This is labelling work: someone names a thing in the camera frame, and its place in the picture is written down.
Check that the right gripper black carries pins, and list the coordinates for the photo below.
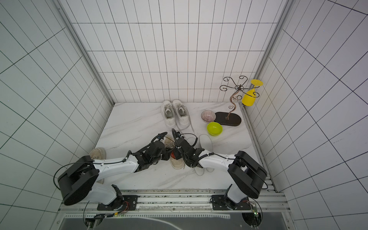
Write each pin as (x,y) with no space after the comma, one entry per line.
(180,147)

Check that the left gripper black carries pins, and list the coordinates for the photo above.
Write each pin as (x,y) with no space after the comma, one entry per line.
(166,155)

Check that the beige shoe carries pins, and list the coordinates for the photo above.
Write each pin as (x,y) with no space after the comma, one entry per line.
(169,145)
(98,153)

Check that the white shoe insole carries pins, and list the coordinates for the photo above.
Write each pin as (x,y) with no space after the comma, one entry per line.
(205,142)
(191,140)

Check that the white sneaker with laces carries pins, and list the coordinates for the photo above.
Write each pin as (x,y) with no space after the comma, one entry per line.
(183,119)

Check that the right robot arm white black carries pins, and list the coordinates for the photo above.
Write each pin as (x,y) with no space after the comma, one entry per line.
(248,176)

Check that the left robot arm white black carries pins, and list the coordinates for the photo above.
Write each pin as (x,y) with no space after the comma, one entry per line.
(80,182)

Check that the lime green plastic bowl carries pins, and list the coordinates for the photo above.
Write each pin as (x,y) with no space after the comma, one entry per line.
(214,129)

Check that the pink marbled bowl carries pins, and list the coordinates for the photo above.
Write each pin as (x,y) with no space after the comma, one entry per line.
(208,116)

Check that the black oval stand base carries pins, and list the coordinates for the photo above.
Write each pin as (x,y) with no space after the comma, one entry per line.
(227,119)

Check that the curly metal cup stand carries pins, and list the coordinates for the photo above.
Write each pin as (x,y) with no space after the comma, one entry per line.
(239,90)

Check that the yellow plastic goblet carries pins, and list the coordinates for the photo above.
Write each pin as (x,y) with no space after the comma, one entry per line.
(250,96)

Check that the aluminium rail frame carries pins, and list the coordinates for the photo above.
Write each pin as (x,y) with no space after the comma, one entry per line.
(181,204)

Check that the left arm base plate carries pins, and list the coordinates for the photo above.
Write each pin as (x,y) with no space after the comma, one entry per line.
(126,202)

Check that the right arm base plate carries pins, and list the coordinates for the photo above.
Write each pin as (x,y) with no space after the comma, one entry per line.
(221,202)

